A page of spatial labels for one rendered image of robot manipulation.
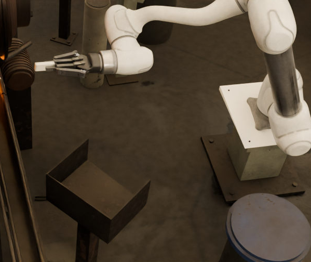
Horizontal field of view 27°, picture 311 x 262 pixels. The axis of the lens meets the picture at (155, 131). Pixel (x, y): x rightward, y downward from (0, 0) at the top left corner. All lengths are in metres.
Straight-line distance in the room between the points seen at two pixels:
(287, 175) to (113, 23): 1.19
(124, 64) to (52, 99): 0.96
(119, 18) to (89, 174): 0.63
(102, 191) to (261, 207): 0.64
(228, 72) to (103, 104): 0.75
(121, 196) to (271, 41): 0.71
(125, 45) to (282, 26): 0.63
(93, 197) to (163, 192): 0.84
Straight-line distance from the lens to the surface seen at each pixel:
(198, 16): 2.31
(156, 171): 3.00
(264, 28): 2.09
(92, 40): 3.12
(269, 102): 2.67
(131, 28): 2.44
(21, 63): 2.67
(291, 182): 3.10
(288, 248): 2.37
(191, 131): 3.20
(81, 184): 2.16
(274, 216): 2.43
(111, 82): 3.37
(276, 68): 2.28
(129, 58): 2.37
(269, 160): 2.97
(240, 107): 2.85
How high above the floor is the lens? 2.32
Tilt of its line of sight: 47 degrees down
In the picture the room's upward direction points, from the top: 11 degrees clockwise
